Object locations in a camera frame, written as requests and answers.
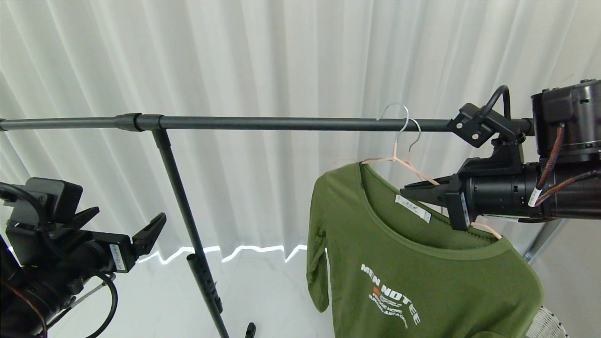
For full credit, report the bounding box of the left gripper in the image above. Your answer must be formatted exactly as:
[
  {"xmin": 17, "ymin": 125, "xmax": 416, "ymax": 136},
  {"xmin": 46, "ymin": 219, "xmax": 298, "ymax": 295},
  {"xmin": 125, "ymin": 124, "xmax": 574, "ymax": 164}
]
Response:
[{"xmin": 14, "ymin": 207, "xmax": 168, "ymax": 330}]

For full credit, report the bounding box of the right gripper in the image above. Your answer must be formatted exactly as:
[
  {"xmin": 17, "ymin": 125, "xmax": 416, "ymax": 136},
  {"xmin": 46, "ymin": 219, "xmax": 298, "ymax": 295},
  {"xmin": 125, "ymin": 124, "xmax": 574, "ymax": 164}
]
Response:
[{"xmin": 445, "ymin": 162, "xmax": 601, "ymax": 231}]

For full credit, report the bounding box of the pink clothes hanger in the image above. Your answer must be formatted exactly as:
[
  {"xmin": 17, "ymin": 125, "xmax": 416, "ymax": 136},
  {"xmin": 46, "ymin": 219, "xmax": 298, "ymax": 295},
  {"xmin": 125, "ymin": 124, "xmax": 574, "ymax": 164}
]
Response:
[
  {"xmin": 361, "ymin": 103, "xmax": 503, "ymax": 240},
  {"xmin": 333, "ymin": 118, "xmax": 423, "ymax": 169}
]

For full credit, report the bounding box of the green long-sleeved shirt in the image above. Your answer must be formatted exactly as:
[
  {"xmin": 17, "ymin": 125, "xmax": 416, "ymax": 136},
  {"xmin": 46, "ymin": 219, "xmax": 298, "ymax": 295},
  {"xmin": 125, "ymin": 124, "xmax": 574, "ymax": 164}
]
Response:
[{"xmin": 306, "ymin": 162, "xmax": 545, "ymax": 338}]

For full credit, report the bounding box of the white laundry basket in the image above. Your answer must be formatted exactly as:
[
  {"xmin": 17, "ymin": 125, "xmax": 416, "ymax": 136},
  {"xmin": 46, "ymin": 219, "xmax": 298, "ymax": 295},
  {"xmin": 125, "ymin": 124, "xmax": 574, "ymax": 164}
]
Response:
[{"xmin": 525, "ymin": 306, "xmax": 569, "ymax": 338}]

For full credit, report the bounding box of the black clothes rack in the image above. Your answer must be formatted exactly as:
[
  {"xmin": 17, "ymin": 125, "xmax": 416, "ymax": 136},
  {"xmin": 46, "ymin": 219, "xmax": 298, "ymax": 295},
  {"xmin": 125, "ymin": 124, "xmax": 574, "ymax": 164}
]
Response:
[{"xmin": 0, "ymin": 113, "xmax": 536, "ymax": 338}]

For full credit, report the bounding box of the white curtain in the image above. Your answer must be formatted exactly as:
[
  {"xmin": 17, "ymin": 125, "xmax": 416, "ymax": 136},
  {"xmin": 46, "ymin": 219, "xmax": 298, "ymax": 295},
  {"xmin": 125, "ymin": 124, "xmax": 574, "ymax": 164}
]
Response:
[{"xmin": 0, "ymin": 0, "xmax": 601, "ymax": 263}]

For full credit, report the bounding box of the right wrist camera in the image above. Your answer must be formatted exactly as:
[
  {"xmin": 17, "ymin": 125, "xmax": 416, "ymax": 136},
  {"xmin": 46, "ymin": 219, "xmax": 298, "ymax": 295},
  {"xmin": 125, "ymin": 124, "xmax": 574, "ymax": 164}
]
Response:
[{"xmin": 446, "ymin": 102, "xmax": 527, "ymax": 178}]

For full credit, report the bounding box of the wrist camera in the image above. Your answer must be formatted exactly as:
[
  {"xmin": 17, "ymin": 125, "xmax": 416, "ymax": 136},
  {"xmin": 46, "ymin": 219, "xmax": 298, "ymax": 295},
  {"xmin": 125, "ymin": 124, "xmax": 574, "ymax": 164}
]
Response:
[
  {"xmin": 4, "ymin": 177, "xmax": 94, "ymax": 266},
  {"xmin": 446, "ymin": 102, "xmax": 527, "ymax": 178}
]

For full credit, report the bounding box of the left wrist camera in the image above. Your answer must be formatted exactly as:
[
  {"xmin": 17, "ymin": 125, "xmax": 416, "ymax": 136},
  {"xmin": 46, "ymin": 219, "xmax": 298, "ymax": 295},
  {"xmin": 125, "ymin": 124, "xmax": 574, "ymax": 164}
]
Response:
[{"xmin": 4, "ymin": 177, "xmax": 94, "ymax": 266}]

